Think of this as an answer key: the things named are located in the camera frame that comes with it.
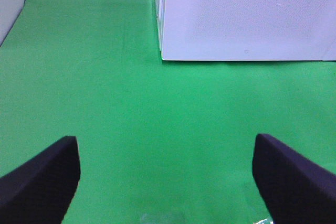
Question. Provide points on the white microwave door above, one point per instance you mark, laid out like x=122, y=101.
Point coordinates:
x=248, y=30

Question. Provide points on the white microwave oven body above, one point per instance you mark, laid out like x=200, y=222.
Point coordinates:
x=159, y=7

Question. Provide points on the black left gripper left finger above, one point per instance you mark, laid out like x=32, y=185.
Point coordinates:
x=41, y=189

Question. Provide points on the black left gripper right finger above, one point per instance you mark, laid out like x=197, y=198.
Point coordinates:
x=293, y=188

